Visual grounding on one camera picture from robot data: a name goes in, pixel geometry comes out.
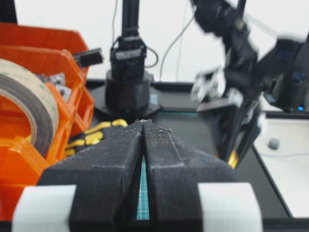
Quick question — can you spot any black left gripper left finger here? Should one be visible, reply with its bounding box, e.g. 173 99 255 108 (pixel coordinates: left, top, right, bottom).
37 121 142 232

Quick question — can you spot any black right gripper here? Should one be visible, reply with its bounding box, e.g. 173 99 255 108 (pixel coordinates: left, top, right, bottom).
190 68 262 169

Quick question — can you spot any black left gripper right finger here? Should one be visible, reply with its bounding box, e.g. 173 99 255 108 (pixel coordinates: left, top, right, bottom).
143 121 237 232

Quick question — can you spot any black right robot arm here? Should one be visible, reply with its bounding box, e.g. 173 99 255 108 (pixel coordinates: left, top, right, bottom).
143 0 309 232

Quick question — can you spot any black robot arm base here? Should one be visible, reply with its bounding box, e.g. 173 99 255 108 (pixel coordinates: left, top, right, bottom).
95 0 161 120

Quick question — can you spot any second black robot base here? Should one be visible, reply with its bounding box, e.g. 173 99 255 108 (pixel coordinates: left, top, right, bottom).
264 38 309 114

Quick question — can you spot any orange bin rack left column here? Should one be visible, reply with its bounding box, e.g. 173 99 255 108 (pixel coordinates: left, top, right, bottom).
0 23 94 221

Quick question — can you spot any small grey cap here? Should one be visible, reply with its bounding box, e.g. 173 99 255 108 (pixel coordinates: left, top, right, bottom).
267 138 280 150

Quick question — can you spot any green cutting mat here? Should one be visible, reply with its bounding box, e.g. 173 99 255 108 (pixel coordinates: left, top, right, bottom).
137 157 150 220

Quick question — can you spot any grey metal brackets pile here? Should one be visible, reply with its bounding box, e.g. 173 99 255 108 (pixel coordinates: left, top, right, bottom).
36 72 71 102

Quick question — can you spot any silver aluminium extrusion upper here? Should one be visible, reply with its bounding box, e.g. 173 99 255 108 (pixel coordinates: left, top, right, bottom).
72 48 104 68

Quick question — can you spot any beige tape roll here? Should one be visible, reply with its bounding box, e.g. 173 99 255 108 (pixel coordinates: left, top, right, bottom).
0 58 59 157

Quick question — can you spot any grey cable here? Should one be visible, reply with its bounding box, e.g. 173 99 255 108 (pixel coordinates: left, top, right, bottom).
159 0 196 83

